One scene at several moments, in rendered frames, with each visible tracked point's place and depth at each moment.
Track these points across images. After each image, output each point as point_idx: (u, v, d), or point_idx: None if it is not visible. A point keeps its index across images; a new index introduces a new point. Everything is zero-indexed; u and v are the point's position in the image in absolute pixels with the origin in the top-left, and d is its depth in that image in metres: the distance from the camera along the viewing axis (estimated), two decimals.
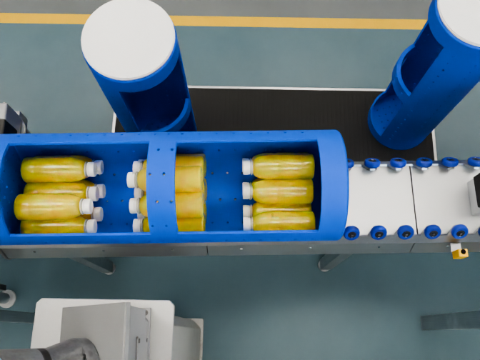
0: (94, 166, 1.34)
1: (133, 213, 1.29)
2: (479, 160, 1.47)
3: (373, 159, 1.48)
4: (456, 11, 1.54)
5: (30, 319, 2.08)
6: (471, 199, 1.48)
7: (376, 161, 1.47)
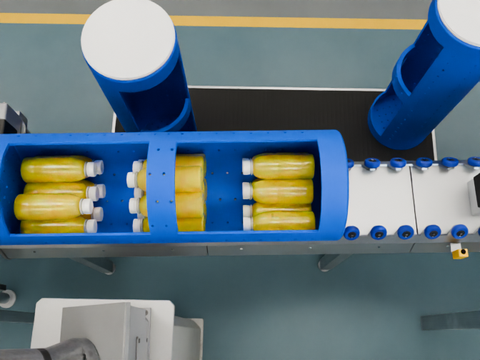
0: (94, 166, 1.34)
1: (133, 213, 1.29)
2: (479, 160, 1.47)
3: (373, 159, 1.48)
4: (456, 11, 1.54)
5: (30, 319, 2.08)
6: (471, 199, 1.48)
7: (376, 161, 1.47)
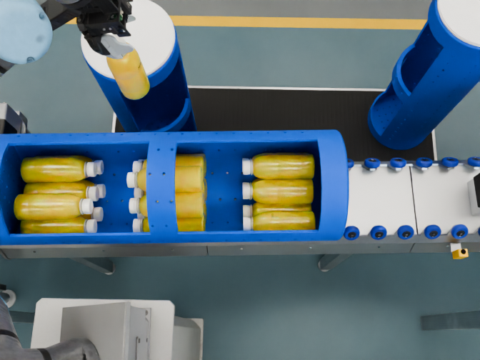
0: (94, 166, 1.34)
1: (133, 213, 1.29)
2: (479, 160, 1.47)
3: (373, 159, 1.48)
4: (456, 11, 1.54)
5: (30, 319, 2.08)
6: (471, 199, 1.48)
7: (376, 161, 1.47)
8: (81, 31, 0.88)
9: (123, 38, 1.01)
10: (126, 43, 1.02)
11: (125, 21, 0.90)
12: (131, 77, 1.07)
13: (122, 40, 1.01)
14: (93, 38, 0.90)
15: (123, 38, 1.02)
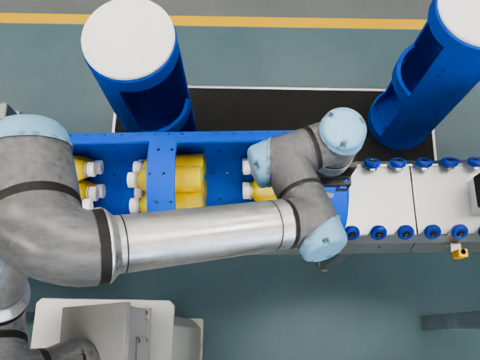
0: (94, 166, 1.34)
1: (133, 213, 1.29)
2: (479, 160, 1.47)
3: (373, 159, 1.48)
4: (456, 11, 1.54)
5: (30, 319, 2.08)
6: (471, 199, 1.48)
7: (376, 161, 1.47)
8: None
9: None
10: None
11: (343, 179, 1.05)
12: None
13: None
14: None
15: None
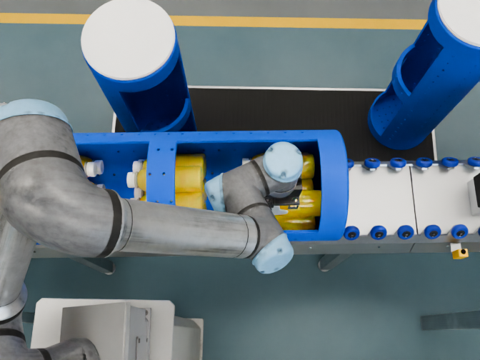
0: (94, 166, 1.34)
1: None
2: (479, 160, 1.47)
3: (373, 159, 1.48)
4: (456, 11, 1.54)
5: (30, 319, 2.08)
6: (471, 199, 1.48)
7: (376, 161, 1.47)
8: None
9: None
10: None
11: (294, 198, 1.20)
12: (296, 213, 1.28)
13: None
14: (271, 210, 1.19)
15: None
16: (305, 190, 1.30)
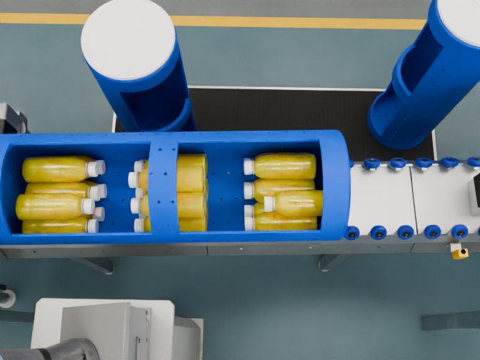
0: (96, 166, 1.34)
1: (134, 213, 1.29)
2: (479, 160, 1.47)
3: (373, 159, 1.48)
4: (456, 11, 1.54)
5: (30, 319, 2.08)
6: (471, 199, 1.48)
7: (376, 161, 1.47)
8: None
9: (264, 198, 1.29)
10: (271, 198, 1.29)
11: None
12: (298, 213, 1.28)
13: (264, 201, 1.29)
14: None
15: (268, 197, 1.29)
16: (306, 190, 1.30)
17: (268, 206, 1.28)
